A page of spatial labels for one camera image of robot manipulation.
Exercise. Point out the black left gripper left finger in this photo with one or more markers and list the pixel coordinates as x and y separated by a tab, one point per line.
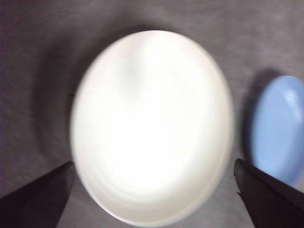
31	204

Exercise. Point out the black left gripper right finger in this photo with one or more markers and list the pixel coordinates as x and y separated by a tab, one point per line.
273	202

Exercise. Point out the blue round plate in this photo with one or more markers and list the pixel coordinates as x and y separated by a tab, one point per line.
275	133

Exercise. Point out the white round plate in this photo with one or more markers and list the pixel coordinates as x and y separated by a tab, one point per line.
152	133

